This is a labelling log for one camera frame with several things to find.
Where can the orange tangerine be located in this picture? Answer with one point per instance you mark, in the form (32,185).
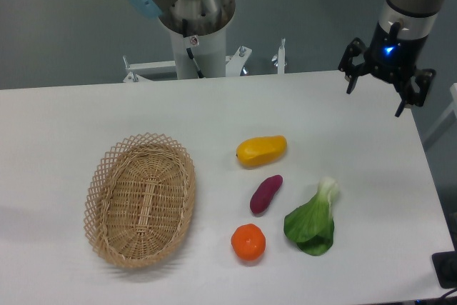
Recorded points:
(248,242)

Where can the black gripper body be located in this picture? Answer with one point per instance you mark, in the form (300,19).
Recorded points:
(392,60)

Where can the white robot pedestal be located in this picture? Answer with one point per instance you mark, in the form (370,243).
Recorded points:
(197,29)

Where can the white metal base frame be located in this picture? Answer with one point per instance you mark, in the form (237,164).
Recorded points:
(235,66)

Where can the woven wicker basket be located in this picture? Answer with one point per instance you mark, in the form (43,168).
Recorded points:
(140,201)

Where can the purple sweet potato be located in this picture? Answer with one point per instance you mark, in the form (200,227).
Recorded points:
(265,193)

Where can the green bok choy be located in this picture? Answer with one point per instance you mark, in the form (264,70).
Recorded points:
(311,225)

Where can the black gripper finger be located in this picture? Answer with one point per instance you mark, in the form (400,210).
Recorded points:
(414,90)
(353,71)

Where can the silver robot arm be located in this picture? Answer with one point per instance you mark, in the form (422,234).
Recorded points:
(401,32)

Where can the black device at table edge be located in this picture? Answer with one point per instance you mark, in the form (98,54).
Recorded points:
(445,266)

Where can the yellow mango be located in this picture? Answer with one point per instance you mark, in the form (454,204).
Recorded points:
(259,151)

